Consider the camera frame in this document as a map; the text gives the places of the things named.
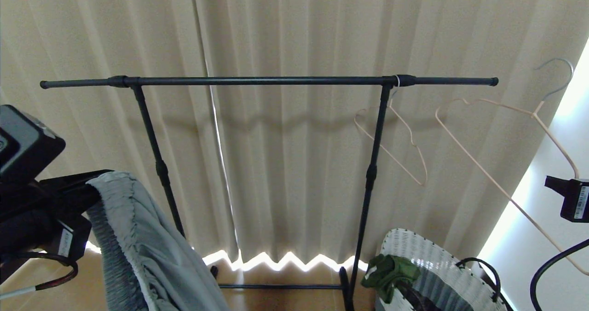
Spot pink clothes hanger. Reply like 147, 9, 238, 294
435, 58, 589, 276
353, 86, 428, 187

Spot black cable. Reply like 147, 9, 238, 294
530, 238, 589, 311

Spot beige curtain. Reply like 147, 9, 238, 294
0, 0, 589, 272

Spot black clothes rack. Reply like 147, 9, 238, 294
40, 75, 499, 311

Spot green long-sleeved shirt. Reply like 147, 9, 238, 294
360, 254, 422, 304

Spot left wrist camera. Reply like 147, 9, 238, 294
0, 105, 66, 185

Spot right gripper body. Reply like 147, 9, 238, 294
560, 179, 589, 223

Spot white laundry basket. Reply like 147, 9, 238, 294
375, 228, 514, 311

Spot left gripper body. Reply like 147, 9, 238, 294
0, 169, 114, 261

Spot pale grey shorts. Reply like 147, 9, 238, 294
86, 171, 231, 311

